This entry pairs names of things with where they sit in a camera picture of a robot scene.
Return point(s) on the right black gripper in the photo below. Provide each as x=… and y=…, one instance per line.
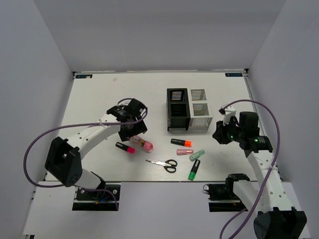
x=220, y=133

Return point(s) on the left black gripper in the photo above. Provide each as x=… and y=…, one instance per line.
x=140, y=127

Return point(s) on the clear tube of crayons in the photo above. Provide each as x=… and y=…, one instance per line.
x=146, y=145

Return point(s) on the orange cap black highlighter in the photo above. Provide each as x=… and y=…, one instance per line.
x=180, y=142

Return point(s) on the green cap black highlighter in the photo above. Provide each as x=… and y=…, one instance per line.
x=194, y=170

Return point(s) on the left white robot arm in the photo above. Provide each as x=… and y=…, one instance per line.
x=64, y=160

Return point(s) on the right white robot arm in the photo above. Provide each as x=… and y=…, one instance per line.
x=276, y=216

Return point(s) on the white slotted pen holder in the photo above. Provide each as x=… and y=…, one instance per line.
x=200, y=111

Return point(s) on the green translucent small case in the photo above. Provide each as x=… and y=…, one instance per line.
x=196, y=155

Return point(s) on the black slotted pen holder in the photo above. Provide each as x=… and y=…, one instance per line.
x=177, y=107

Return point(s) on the left blue corner label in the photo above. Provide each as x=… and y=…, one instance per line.
x=83, y=76

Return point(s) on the blue corner label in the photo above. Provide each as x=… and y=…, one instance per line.
x=83, y=76
x=233, y=74

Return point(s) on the pink translucent small case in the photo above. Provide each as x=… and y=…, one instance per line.
x=180, y=152

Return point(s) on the right blue corner label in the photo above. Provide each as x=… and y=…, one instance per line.
x=233, y=74

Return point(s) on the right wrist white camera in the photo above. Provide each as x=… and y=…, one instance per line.
x=228, y=113

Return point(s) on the black handled scissors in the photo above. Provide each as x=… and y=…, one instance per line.
x=169, y=165

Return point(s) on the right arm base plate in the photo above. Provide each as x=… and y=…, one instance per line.
x=219, y=200

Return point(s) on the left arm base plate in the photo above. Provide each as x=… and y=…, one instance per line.
x=97, y=201

